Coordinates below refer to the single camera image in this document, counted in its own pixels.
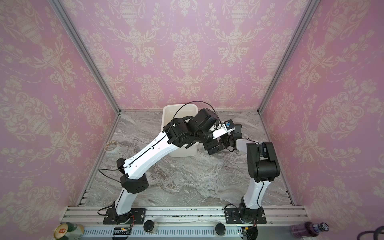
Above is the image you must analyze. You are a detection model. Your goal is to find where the green can bottle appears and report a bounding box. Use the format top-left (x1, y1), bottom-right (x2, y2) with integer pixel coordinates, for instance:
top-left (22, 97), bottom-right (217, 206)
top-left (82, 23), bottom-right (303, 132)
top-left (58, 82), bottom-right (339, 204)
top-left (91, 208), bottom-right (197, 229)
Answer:
top-left (54, 223), bottom-right (85, 240)

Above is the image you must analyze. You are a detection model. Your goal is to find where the black knob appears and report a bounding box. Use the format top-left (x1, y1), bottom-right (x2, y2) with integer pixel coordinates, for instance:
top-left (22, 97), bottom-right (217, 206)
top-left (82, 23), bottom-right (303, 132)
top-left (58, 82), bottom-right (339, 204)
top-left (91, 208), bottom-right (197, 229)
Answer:
top-left (143, 220), bottom-right (156, 233)
top-left (215, 223), bottom-right (226, 236)

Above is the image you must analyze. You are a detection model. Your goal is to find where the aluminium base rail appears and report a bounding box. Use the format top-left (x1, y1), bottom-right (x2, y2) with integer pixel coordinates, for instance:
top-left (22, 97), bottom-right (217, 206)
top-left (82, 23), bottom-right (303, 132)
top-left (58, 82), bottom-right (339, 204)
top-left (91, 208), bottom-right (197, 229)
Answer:
top-left (62, 206), bottom-right (309, 240)

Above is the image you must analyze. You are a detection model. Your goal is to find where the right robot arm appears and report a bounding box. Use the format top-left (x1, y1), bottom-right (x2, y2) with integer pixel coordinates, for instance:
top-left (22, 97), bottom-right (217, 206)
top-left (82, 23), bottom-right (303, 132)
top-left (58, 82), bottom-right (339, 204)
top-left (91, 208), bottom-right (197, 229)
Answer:
top-left (225, 121), bottom-right (281, 225)

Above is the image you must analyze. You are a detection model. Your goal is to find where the purple water bottle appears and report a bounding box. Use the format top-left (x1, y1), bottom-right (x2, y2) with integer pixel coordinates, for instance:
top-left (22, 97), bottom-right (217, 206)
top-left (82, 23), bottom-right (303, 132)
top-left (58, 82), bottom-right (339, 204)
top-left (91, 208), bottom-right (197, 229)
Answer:
top-left (291, 222), bottom-right (330, 239)

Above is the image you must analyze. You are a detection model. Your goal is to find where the white plastic bin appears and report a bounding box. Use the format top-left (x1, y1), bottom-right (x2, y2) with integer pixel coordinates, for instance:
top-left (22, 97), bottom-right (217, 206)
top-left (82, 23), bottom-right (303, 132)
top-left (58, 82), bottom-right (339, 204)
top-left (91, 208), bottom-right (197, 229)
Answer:
top-left (161, 104), bottom-right (199, 158)

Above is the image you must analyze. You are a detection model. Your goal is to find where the left black knob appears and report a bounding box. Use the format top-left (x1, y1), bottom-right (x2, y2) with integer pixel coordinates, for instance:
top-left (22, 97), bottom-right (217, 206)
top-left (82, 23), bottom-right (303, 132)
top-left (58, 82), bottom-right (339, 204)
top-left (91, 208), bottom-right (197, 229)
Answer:
top-left (143, 220), bottom-right (156, 233)

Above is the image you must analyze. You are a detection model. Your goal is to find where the right black knob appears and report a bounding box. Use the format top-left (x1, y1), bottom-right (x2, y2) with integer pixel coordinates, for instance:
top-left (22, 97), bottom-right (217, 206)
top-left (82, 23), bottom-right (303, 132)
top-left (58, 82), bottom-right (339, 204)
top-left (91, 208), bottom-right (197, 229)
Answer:
top-left (215, 223), bottom-right (226, 236)

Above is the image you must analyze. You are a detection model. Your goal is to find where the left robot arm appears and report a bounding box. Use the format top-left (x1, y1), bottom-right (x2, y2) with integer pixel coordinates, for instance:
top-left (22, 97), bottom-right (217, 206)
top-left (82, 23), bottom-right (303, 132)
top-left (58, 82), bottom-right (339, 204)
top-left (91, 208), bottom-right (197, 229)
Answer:
top-left (103, 107), bottom-right (235, 225)

